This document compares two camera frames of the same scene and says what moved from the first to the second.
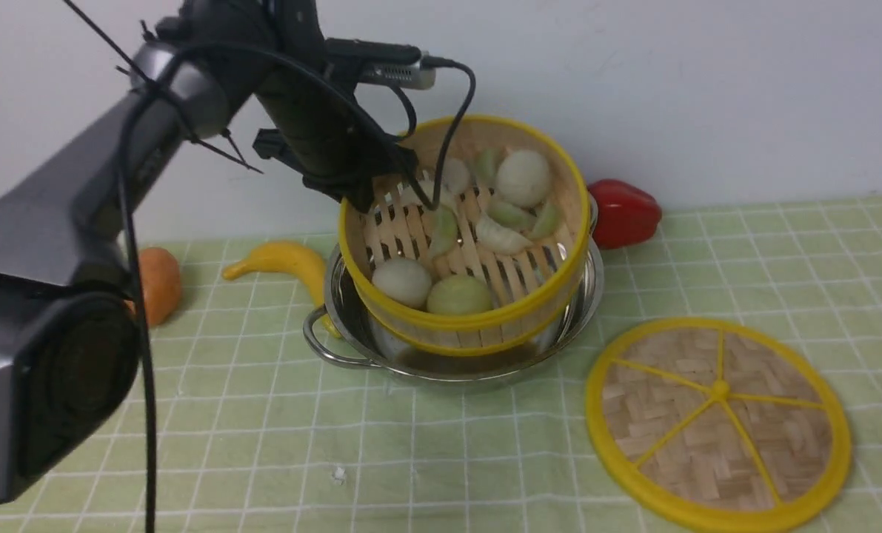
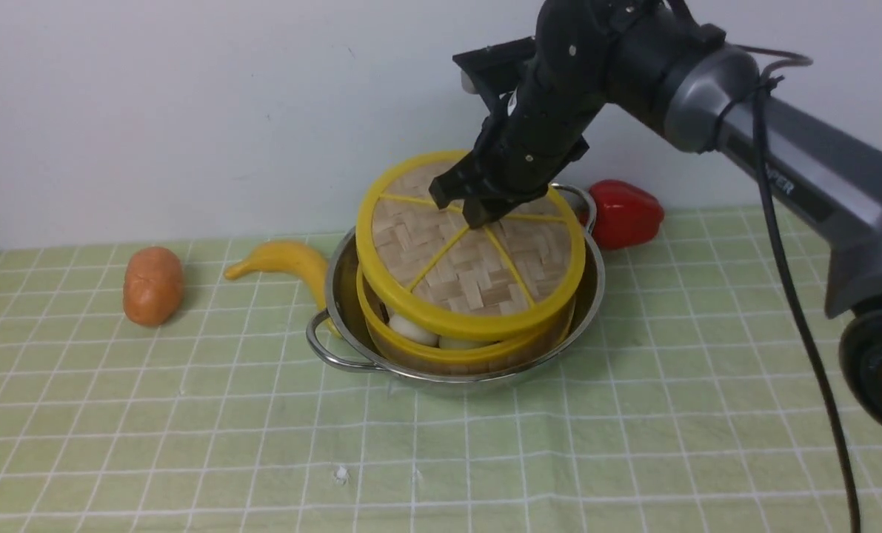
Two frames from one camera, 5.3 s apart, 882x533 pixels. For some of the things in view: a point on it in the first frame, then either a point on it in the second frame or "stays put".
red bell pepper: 626,214 stays put
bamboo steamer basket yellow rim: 478,242 → 525,343
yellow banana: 294,258 stays put
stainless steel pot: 335,332 stays put
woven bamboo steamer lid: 719,425 → 429,268
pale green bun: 459,295 → 453,343
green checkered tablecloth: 250,434 stays put
